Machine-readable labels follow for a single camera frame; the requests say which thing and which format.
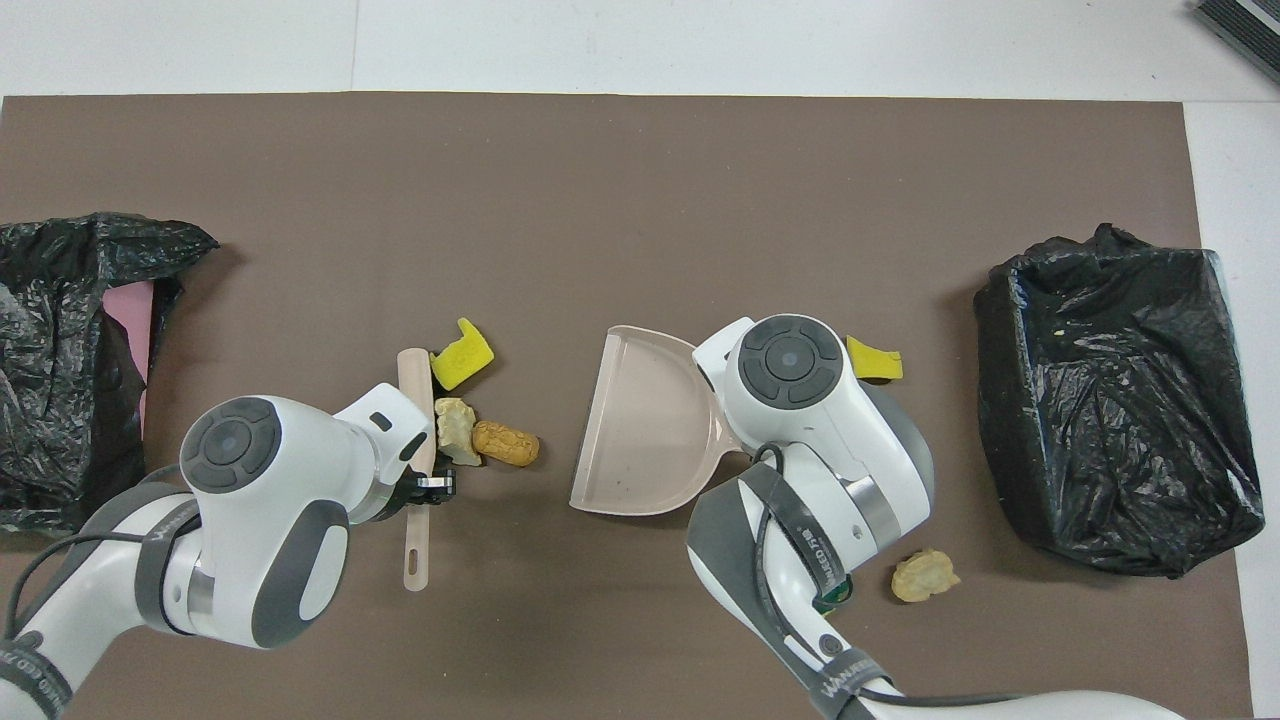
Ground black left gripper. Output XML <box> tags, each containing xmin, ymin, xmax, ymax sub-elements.
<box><xmin>378</xmin><ymin>468</ymin><xmax>459</xmax><ymax>523</ymax></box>

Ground cream foam chunk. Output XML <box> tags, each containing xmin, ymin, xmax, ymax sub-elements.
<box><xmin>891</xmin><ymin>546</ymin><xmax>962</xmax><ymax>604</ymax></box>
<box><xmin>435</xmin><ymin>398</ymin><xmax>483</xmax><ymax>468</ymax></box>

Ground beige handled hand brush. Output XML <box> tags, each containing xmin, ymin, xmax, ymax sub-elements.
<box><xmin>397</xmin><ymin>348</ymin><xmax>438</xmax><ymax>593</ymax></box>

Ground tan cork-like lump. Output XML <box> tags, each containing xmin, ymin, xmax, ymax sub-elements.
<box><xmin>472</xmin><ymin>420</ymin><xmax>541</xmax><ymax>468</ymax></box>

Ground curved yellow green sponge piece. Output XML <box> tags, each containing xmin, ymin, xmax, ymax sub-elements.
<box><xmin>430</xmin><ymin>318</ymin><xmax>496</xmax><ymax>391</ymax></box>

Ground beige plastic dustpan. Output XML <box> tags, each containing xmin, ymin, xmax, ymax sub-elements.
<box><xmin>569</xmin><ymin>325</ymin><xmax>751</xmax><ymax>517</ymax></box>

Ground plain yellow sponge wedge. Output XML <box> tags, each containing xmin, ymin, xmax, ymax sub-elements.
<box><xmin>846</xmin><ymin>334</ymin><xmax>904</xmax><ymax>383</ymax></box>

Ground pink plastic bin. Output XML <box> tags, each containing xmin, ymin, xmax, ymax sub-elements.
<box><xmin>103</xmin><ymin>280</ymin><xmax>158</xmax><ymax>441</ymax></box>

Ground crumpled black trash bag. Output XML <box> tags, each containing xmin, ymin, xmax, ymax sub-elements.
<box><xmin>0</xmin><ymin>211</ymin><xmax>221</xmax><ymax>536</ymax></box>

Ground black bag lined bin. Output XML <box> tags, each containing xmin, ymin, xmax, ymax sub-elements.
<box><xmin>973</xmin><ymin>222</ymin><xmax>1267</xmax><ymax>579</ymax></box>

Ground brown paper table mat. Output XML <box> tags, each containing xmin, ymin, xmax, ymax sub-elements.
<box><xmin>0</xmin><ymin>92</ymin><xmax>1256</xmax><ymax>720</ymax></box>

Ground dark grey ribbed device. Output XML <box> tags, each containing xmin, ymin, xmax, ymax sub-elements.
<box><xmin>1192</xmin><ymin>0</ymin><xmax>1280</xmax><ymax>84</ymax></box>

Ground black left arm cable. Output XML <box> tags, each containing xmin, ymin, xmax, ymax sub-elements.
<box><xmin>0</xmin><ymin>528</ymin><xmax>201</xmax><ymax>641</ymax></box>

